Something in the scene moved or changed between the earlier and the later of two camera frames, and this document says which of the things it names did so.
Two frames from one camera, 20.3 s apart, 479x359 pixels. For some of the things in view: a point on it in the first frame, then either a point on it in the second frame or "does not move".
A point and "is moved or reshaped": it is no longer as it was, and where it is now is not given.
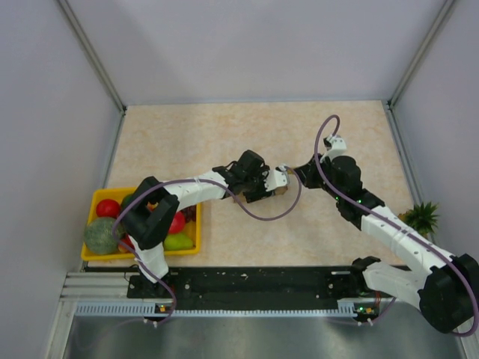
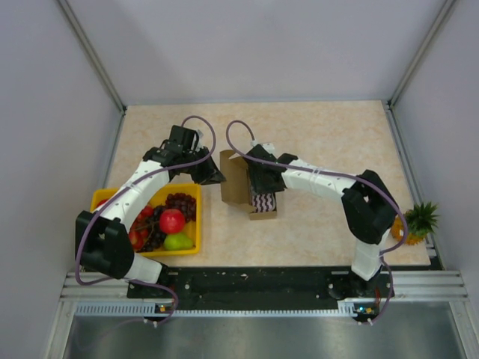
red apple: (178, 224) does not move
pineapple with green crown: (421, 218) does not move
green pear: (177, 241) does not move
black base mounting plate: (253, 288) does not move
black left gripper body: (255, 188) -> (195, 153)
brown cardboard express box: (278, 191) is moved or reshaped
